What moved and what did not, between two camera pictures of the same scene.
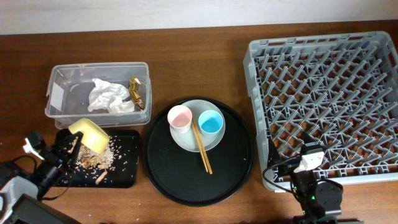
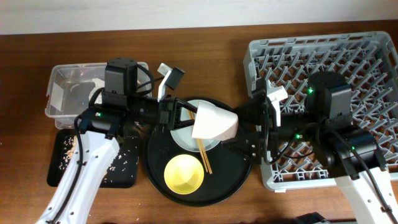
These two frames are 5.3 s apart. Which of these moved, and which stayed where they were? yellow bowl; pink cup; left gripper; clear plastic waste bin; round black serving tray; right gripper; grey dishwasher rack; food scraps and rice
Moved: yellow bowl; pink cup; food scraps and rice; left gripper; right gripper
Stayed: grey dishwasher rack; round black serving tray; clear plastic waste bin
